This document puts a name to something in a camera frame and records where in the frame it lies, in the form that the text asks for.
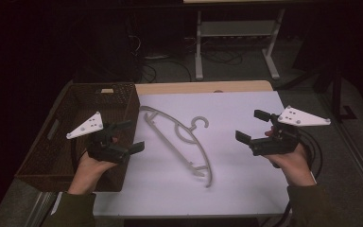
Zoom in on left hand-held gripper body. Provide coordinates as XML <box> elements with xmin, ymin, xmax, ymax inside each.
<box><xmin>65</xmin><ymin>112</ymin><xmax>130</xmax><ymax>165</ymax></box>

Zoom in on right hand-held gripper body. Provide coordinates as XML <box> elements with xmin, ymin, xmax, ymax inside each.
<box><xmin>250</xmin><ymin>105</ymin><xmax>332</xmax><ymax>157</ymax></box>

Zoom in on black metal stand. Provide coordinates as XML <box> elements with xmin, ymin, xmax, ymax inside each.
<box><xmin>331</xmin><ymin>66</ymin><xmax>357</xmax><ymax>123</ymax></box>

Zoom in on person's left hand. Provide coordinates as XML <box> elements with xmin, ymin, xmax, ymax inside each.
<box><xmin>67</xmin><ymin>153</ymin><xmax>118</xmax><ymax>195</ymax></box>

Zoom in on black floor cables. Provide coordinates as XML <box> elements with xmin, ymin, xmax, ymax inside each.
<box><xmin>127</xmin><ymin>32</ymin><xmax>244</xmax><ymax>83</ymax></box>

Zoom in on white metal desk frame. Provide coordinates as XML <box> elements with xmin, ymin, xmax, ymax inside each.
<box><xmin>194</xmin><ymin>9</ymin><xmax>286</xmax><ymax>81</ymax></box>

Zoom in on person's right hand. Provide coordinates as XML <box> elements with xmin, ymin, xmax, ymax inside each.
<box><xmin>262</xmin><ymin>143</ymin><xmax>317</xmax><ymax>188</ymax></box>

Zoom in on grey plastic clothes hanger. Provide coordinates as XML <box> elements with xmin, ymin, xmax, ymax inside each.
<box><xmin>139</xmin><ymin>105</ymin><xmax>214</xmax><ymax>189</ymax></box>

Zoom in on white table mat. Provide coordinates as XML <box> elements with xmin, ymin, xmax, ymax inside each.
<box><xmin>92</xmin><ymin>90</ymin><xmax>291</xmax><ymax>218</ymax></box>

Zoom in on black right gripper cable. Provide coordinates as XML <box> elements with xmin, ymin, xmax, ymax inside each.
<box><xmin>297</xmin><ymin>128</ymin><xmax>324</xmax><ymax>179</ymax></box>

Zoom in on brown woven basket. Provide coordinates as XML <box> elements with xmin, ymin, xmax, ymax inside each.
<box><xmin>14</xmin><ymin>81</ymin><xmax>141</xmax><ymax>193</ymax></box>

